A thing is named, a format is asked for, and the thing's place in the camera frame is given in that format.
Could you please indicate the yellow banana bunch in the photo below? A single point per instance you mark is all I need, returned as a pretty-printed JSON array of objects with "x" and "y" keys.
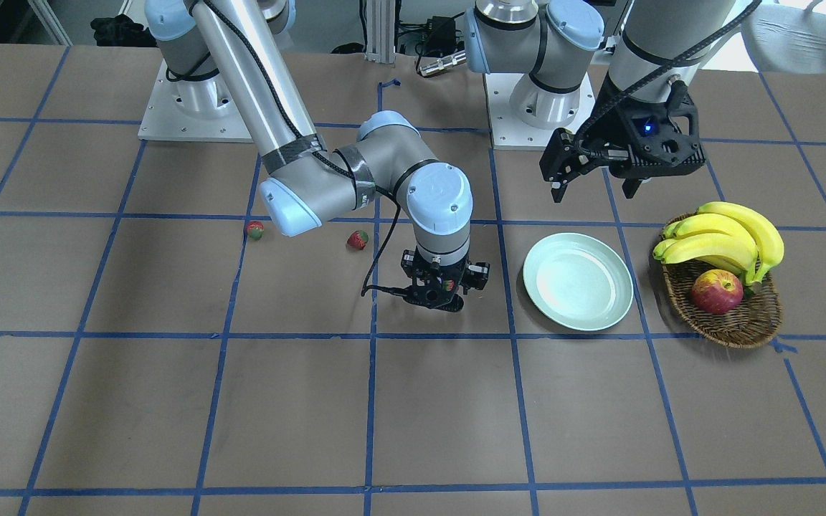
[{"x": 729, "y": 236}]

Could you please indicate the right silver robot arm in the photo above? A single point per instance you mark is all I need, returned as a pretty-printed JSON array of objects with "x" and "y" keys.
[{"x": 224, "y": 56}]

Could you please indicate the aluminium frame post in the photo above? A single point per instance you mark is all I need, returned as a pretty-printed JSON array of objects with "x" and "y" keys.
[{"x": 380, "y": 27}]

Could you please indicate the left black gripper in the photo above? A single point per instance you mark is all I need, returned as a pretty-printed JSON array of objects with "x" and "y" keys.
[{"x": 611, "y": 123}]

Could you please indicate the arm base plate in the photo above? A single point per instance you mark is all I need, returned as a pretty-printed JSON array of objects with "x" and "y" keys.
[
  {"x": 522, "y": 116},
  {"x": 169, "y": 118}
]

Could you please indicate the red apple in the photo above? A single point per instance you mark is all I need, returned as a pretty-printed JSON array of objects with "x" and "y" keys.
[{"x": 717, "y": 292}]

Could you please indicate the brown wicker basket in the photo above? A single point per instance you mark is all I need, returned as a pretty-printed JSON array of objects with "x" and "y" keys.
[{"x": 752, "y": 324}]

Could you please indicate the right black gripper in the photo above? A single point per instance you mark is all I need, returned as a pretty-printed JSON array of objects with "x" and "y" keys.
[{"x": 409, "y": 267}]

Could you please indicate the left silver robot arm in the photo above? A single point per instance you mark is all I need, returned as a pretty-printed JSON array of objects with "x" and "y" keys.
[{"x": 553, "y": 42}]

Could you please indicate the light green plate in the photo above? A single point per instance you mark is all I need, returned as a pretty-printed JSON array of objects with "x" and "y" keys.
[{"x": 578, "y": 281}]

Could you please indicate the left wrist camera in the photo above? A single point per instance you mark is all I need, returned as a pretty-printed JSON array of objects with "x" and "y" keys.
[{"x": 562, "y": 163}]

